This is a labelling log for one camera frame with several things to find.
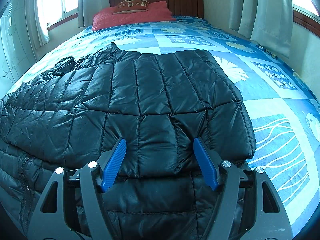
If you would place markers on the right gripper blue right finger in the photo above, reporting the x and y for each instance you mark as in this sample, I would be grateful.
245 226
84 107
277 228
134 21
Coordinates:
219 174

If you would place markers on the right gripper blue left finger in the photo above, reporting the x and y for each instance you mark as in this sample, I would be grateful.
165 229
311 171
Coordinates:
96 177

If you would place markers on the black quilted puffer jacket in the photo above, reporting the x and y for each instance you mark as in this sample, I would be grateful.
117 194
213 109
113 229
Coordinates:
70 114

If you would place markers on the blue patterned bed sheet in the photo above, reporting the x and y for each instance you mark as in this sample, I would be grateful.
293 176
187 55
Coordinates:
279 185

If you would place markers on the white wardrobe with circles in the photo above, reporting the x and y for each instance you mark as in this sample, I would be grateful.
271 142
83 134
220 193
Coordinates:
17 55

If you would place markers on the right window curtain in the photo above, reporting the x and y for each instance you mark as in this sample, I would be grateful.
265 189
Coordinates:
267 22

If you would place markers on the small brown embroidered cushion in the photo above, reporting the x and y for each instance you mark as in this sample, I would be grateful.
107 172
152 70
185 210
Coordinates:
131 6

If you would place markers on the dark wooden headboard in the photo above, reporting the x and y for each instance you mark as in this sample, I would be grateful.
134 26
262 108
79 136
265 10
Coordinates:
194 8

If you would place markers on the red pillow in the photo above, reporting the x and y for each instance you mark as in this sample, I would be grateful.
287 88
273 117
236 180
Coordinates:
157 12

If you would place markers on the left window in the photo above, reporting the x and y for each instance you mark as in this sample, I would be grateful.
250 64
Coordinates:
52 11

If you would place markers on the window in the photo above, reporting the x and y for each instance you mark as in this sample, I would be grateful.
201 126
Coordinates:
306 6
52 11

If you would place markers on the right window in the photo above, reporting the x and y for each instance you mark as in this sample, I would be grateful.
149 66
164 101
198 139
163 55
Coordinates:
306 6

